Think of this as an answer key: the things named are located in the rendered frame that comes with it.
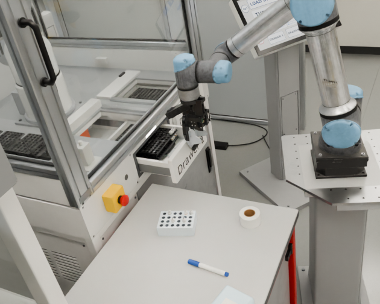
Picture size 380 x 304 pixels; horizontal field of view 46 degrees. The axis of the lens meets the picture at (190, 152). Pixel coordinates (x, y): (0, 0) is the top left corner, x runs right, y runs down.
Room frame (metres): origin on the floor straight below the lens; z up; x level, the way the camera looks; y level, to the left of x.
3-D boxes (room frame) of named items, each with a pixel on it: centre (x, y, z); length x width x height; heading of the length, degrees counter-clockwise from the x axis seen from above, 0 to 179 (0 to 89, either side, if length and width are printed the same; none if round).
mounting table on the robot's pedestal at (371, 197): (1.32, -0.57, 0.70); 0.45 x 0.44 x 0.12; 78
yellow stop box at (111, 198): (1.22, 0.28, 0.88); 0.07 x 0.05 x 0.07; 149
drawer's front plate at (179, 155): (1.44, 0.00, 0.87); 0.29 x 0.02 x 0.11; 149
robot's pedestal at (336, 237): (1.33, -0.55, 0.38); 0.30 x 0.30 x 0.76; 78
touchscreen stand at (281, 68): (2.20, -0.60, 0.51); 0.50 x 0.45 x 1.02; 22
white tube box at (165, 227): (1.15, 0.09, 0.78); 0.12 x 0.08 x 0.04; 76
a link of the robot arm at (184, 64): (1.41, -0.04, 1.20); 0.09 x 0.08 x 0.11; 66
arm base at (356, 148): (1.33, -0.55, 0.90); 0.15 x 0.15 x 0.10
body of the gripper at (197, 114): (1.41, -0.04, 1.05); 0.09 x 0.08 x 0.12; 59
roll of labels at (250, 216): (1.11, -0.16, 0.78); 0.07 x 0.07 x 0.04
